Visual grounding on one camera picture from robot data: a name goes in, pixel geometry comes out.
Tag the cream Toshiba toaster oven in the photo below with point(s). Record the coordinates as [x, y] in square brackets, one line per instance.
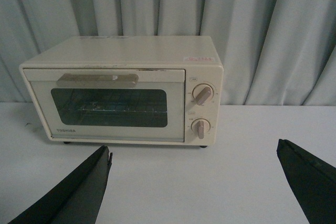
[196, 55]

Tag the lower beige oven knob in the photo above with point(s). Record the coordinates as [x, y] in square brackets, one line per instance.
[200, 127]

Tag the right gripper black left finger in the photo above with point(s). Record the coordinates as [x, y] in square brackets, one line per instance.
[77, 198]

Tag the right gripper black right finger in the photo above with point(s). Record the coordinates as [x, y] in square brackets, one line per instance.
[311, 180]

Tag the cream oven door with window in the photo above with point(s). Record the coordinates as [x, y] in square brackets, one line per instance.
[111, 104]

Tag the upper beige oven knob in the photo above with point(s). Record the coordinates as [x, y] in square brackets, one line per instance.
[202, 93]

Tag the beige oven knob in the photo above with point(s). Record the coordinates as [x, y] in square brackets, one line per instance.
[200, 127]
[202, 93]

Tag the grey curtain backdrop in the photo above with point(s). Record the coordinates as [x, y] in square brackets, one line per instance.
[275, 52]

